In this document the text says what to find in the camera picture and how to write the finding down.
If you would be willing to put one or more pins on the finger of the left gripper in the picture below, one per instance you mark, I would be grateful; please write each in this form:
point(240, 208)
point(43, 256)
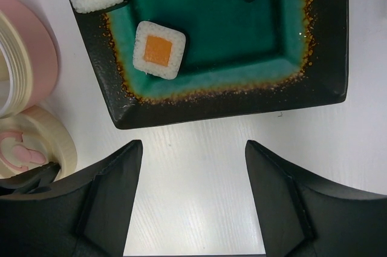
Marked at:
point(29, 180)

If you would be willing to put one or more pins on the pink round lunch box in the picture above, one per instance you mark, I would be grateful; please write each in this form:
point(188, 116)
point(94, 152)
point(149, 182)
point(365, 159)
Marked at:
point(29, 62)

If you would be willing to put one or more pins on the orange centre sushi piece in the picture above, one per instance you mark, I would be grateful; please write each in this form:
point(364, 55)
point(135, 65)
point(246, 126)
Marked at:
point(158, 50)

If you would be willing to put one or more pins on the cream lid with pink handle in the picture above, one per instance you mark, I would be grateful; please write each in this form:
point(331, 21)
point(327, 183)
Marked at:
point(34, 138)

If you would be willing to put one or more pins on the black and teal square plate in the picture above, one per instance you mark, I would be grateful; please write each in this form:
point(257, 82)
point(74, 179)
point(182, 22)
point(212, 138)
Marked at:
point(241, 57)

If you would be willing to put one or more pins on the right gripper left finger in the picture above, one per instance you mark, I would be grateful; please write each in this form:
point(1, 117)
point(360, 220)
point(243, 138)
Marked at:
point(84, 214)

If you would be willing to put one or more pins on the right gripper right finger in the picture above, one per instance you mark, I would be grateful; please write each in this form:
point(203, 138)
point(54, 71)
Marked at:
point(303, 214)

